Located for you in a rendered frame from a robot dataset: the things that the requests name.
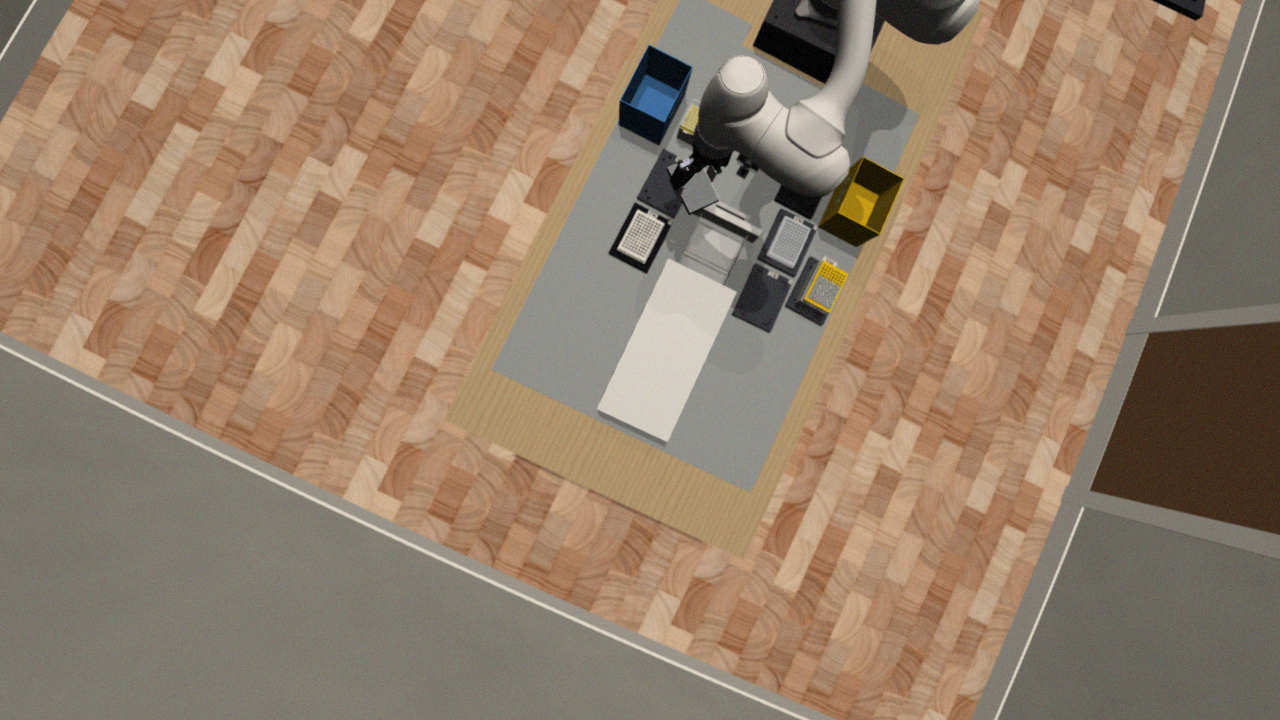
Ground grey bench mat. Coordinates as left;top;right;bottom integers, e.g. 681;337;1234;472
492;0;919;493

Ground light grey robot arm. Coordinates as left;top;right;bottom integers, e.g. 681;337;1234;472
692;0;980;197

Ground yellow open-top bin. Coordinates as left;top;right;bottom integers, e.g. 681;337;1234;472
818;158;904;247

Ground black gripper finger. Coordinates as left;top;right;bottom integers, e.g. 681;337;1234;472
707;151;733;182
669;158;707;199

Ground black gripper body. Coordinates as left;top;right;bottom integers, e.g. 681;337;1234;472
689;143;724;167

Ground blue open-top bin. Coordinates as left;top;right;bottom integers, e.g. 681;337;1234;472
620;45;692;146

